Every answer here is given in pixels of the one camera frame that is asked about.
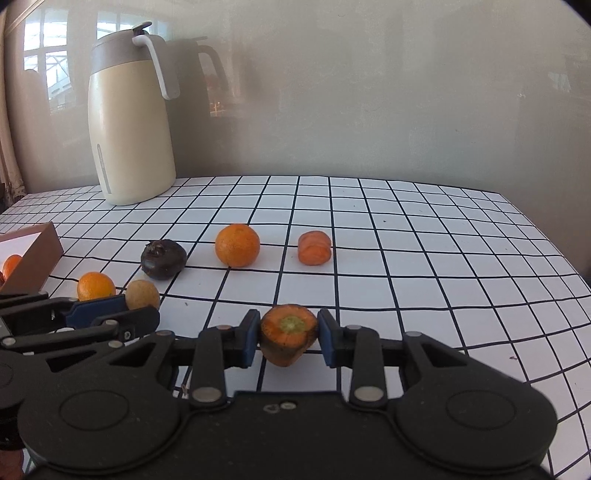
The dark mangosteen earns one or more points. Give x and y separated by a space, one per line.
163 260

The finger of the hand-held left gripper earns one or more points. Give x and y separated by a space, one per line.
134 321
94 310

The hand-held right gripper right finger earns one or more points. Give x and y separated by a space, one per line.
325 339

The large orange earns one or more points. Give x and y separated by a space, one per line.
11 265

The orange carrot piece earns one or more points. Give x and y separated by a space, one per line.
314 248

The white checked tablecloth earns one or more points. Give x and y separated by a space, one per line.
415 254

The tan longan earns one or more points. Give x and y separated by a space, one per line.
142 294

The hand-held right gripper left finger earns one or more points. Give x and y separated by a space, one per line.
251 339

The cream thermos jug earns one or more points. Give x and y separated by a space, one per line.
129 138

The brownish carrot piece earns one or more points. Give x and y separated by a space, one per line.
288 333

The brown cardboard box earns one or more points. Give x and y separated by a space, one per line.
41 258

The beige curtain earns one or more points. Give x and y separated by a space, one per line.
8 138

